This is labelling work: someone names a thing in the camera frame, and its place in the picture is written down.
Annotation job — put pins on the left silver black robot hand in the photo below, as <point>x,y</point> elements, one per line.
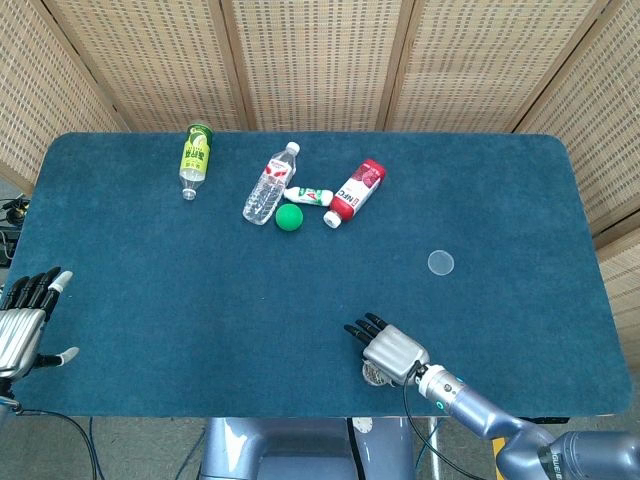
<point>20,335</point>

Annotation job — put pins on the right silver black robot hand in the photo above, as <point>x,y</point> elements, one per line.
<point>397,352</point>

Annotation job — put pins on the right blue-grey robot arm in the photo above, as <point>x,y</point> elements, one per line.
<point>480,415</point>

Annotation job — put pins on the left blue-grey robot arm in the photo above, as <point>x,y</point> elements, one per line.
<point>4,395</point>

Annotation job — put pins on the clear round paper clip container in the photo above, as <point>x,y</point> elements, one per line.
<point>371,375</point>

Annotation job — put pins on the white metal table leg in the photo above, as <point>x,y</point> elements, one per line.
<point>435,440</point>

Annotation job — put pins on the clear round plastic lid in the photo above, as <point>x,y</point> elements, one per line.
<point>441,262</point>

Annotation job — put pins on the blue-grey robot torso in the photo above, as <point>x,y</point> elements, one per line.
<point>300,445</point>

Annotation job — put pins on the blue felt table cover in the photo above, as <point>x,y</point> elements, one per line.
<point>150,300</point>

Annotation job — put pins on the red white juice bottle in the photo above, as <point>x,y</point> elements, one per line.
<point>355,192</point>

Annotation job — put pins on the green ball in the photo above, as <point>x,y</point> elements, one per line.
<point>289,218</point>

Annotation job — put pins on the white toothpaste tube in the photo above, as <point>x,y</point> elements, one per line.
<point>310,196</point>

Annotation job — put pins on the clear plastic water bottle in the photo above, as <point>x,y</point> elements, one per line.
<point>265,190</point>

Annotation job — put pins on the yellow-green label drink bottle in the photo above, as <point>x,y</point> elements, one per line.
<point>195,160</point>

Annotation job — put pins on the woven rattan folding screen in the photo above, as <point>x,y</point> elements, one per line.
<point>320,60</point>

